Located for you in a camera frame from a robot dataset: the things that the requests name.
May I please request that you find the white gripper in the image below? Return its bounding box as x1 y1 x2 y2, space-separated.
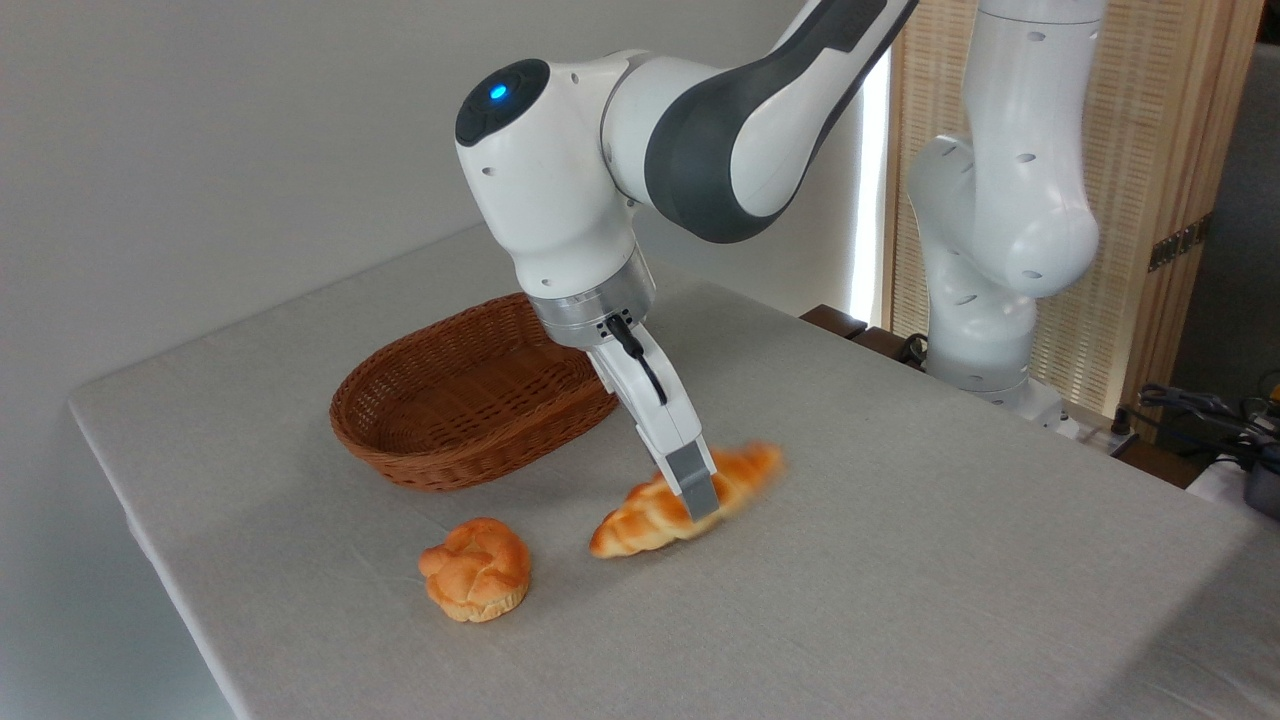
585 320 723 523

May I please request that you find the golden croissant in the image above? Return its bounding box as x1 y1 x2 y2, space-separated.
588 441 785 560

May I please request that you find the round knotted bread bun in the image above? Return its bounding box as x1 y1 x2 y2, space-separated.
418 517 533 624

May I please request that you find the grey tablecloth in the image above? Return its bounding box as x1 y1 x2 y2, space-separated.
68 225 1280 720

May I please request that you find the dark brown wooden bench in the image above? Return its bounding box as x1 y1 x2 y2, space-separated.
799 304 929 373

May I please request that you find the brown wicker basket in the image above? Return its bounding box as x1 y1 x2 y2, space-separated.
329 291 622 493

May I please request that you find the dark metal screen hinge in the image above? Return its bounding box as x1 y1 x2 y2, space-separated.
1147 214 1214 273

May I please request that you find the grey metal container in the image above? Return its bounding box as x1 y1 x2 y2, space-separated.
1243 452 1280 520

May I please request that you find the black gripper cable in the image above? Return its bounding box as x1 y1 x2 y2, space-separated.
603 311 670 407

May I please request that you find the black cable bundle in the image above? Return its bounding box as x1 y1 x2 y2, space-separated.
1138 382 1280 471

